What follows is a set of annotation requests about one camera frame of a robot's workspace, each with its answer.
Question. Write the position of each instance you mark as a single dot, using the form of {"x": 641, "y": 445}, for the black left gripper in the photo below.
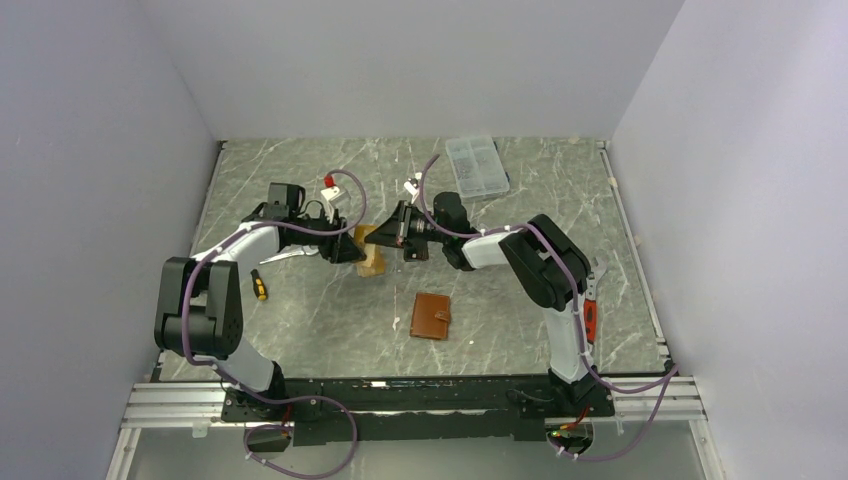
{"x": 341, "y": 250}

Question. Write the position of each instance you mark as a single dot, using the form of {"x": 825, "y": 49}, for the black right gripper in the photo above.
{"x": 395, "y": 231}

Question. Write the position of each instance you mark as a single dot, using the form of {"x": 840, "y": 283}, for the brown leather card holder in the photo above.
{"x": 431, "y": 316}

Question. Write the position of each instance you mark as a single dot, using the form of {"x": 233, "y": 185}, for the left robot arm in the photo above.
{"x": 199, "y": 312}

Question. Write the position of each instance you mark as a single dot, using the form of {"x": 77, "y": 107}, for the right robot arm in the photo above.
{"x": 549, "y": 266}

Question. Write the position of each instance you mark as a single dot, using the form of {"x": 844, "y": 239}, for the gold card stack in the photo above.
{"x": 374, "y": 263}

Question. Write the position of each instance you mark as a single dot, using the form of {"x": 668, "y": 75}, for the silver open-end wrench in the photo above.
{"x": 291, "y": 252}

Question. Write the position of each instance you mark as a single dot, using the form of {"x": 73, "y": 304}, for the yellow black screwdriver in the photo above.
{"x": 258, "y": 285}

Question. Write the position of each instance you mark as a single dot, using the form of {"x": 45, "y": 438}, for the clear plastic screw box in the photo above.
{"x": 477, "y": 168}

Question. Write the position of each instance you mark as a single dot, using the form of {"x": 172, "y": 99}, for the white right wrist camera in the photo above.
{"x": 412, "y": 186}

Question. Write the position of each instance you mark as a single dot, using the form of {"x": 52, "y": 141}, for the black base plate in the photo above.
{"x": 519, "y": 407}

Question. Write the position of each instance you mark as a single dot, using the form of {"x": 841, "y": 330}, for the orange handled tool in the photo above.
{"x": 590, "y": 311}

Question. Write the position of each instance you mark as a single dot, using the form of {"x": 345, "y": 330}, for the aluminium frame rail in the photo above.
{"x": 198, "y": 407}

